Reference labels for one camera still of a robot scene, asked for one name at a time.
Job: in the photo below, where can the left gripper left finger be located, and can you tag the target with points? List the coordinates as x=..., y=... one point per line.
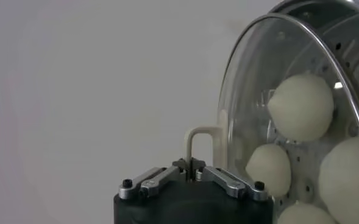
x=154, y=182

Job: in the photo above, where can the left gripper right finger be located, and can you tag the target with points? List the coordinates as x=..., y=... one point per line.
x=234, y=185

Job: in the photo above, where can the white steamed baozi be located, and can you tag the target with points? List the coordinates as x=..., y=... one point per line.
x=304, y=214
x=301, y=106
x=350, y=179
x=269, y=169

